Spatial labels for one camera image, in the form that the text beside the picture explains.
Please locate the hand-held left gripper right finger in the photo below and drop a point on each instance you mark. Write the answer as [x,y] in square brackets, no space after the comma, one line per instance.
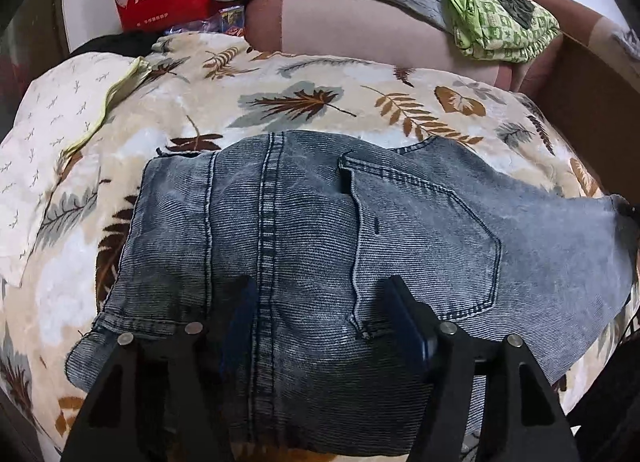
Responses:
[411,329]

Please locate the black cloth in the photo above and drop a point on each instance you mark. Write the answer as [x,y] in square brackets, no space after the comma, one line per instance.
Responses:
[115,44]

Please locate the brown cardboard box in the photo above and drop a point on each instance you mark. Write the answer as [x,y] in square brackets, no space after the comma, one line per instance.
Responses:
[590,102]

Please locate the colourful snack packets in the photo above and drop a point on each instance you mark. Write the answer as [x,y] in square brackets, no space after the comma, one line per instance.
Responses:
[225,22]

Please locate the leaf-print beige blanket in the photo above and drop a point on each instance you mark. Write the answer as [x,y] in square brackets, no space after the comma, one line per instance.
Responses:
[320,92]

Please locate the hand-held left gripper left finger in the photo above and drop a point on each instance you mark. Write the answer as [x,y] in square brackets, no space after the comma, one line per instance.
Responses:
[240,327]

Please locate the pink brown bolster cushion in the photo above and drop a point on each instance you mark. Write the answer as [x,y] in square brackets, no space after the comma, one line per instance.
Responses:
[350,27]

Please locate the green patterned cloth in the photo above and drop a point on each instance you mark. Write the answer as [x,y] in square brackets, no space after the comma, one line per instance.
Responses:
[490,22]

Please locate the white cloth with small print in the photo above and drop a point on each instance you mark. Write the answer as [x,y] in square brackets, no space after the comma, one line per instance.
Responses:
[55,112]

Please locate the grey-blue denim pants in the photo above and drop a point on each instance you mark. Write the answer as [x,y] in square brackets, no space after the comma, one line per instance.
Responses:
[310,222]

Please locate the grey and white patterned cloth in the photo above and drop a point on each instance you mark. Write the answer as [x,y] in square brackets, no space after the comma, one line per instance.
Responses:
[627,42]

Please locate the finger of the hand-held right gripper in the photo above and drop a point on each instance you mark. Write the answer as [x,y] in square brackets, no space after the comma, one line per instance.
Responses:
[629,209]

